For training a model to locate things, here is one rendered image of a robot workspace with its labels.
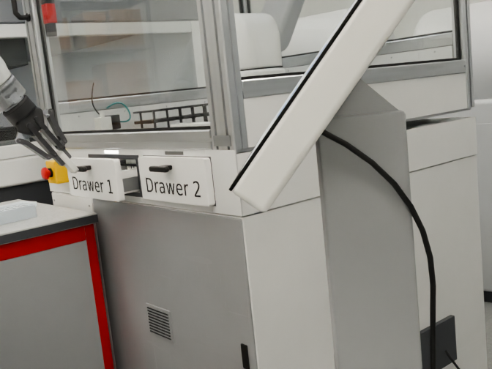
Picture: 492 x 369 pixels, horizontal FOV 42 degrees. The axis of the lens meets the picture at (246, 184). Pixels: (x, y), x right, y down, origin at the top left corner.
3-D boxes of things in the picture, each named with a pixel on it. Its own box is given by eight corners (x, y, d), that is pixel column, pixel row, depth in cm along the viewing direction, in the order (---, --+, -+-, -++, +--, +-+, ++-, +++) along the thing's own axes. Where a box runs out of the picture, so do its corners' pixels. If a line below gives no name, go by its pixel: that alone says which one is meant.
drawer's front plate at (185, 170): (209, 206, 143) (203, 158, 142) (142, 198, 166) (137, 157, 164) (215, 205, 144) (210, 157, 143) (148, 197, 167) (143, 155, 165)
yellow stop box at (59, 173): (55, 184, 199) (52, 162, 198) (46, 183, 204) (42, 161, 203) (70, 181, 202) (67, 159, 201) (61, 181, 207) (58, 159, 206)
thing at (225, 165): (241, 217, 138) (234, 150, 136) (50, 190, 216) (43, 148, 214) (477, 154, 197) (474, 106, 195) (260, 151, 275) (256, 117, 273)
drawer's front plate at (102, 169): (119, 202, 164) (113, 159, 162) (70, 195, 186) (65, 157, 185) (125, 200, 165) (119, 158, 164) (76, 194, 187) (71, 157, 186)
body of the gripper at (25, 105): (6, 113, 155) (32, 141, 160) (31, 91, 159) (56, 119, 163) (-5, 114, 161) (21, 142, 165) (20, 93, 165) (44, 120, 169)
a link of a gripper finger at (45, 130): (27, 119, 164) (31, 116, 165) (57, 151, 170) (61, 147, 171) (33, 119, 161) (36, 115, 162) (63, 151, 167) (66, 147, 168)
